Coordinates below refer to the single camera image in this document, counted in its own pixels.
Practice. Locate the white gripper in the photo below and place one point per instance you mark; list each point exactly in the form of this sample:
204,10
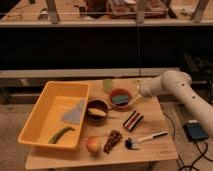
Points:
138,97

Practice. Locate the striped black red eraser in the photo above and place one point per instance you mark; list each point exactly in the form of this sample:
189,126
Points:
130,123

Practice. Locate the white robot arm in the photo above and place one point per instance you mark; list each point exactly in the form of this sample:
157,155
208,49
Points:
178,84

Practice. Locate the terracotta orange bowl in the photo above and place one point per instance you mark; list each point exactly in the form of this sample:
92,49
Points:
120,91

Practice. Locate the teal sponge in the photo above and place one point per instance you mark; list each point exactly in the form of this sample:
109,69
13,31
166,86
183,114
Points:
120,99

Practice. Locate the wooden table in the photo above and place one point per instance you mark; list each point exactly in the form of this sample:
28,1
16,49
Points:
153,121

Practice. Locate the light green cup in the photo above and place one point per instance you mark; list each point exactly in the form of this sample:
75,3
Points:
107,85

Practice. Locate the yellow food piece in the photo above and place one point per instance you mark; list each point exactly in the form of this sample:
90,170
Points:
97,112

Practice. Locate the dark brown bowl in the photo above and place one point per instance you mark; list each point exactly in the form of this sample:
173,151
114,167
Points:
100,105

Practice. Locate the red yellow apple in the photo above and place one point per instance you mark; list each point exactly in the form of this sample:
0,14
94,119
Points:
93,144

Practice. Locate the black box device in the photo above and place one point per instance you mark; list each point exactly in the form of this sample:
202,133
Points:
195,132

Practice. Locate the grey blue cloth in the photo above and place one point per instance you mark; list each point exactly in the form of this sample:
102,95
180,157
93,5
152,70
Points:
74,115

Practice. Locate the yellow plastic bin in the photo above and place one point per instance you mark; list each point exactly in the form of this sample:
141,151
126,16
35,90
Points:
44,121

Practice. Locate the green pepper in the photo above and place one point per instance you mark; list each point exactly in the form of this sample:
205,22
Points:
54,139

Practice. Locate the white handled black brush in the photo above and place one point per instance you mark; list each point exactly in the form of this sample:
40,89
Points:
134,143

